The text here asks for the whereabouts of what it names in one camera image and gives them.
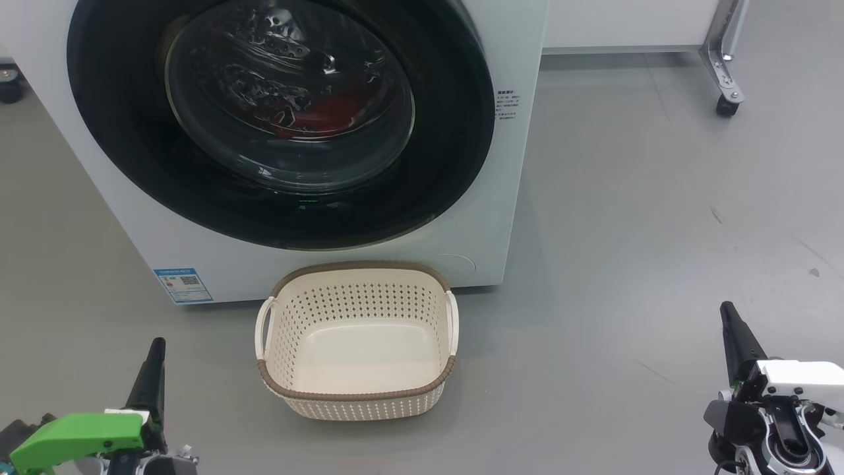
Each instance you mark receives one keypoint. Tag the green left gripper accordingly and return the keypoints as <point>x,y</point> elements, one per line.
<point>79,435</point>

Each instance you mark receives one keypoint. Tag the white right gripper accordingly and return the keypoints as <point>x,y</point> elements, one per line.
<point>804,376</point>

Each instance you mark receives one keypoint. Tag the plain red fuzzy cloth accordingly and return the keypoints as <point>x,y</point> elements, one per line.
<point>330,112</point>

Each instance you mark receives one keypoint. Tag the black round glass washer door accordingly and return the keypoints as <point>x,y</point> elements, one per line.
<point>448,132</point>

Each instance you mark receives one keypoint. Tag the cream perforated laundry basket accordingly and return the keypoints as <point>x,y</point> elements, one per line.
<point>356,369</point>

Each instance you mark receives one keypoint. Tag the white front-load washing machine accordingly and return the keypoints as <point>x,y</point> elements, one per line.
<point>481,231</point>

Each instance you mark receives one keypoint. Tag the blue energy label sticker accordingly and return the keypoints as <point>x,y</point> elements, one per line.
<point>183,285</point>

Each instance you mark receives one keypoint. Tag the black caster wheel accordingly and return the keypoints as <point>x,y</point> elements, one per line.
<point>10,89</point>
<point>727,107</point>

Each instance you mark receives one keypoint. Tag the white partition panel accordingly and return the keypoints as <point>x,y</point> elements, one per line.
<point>626,23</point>

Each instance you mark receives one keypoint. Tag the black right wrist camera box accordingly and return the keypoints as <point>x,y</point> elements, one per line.
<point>735,417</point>

